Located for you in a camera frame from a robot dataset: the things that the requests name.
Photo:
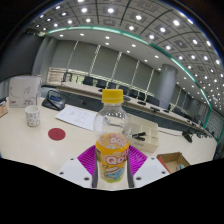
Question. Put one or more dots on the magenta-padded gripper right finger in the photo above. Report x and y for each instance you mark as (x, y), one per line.
(150, 168)

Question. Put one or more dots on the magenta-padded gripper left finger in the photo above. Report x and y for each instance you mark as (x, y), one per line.
(75, 170)

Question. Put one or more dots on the yellow-capped orange drink bottle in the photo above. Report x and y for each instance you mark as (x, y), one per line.
(111, 160)

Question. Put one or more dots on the open brown cardboard box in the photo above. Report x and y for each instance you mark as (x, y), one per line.
(173, 161)

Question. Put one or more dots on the beige cardboard organizer tray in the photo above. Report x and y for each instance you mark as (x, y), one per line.
(150, 141)

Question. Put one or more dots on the black binder clip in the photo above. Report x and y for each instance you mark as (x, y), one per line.
(139, 136)

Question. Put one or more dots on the flat round red coaster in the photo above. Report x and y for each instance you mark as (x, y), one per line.
(56, 134)

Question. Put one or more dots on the white paper sheets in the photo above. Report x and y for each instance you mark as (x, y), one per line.
(78, 117)

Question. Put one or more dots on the white patterned paper cup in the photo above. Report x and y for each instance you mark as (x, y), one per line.
(32, 116)

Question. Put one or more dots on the black desk phone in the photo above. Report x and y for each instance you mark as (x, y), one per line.
(53, 101)

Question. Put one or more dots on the row of black office chairs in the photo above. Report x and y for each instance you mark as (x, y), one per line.
(140, 95)

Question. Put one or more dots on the long curved conference desk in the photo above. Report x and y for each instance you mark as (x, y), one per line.
(86, 91)

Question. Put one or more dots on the white cardboard paper box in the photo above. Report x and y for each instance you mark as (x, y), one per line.
(25, 91)

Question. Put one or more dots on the round ceiling lights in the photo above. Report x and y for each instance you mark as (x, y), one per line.
(138, 17)

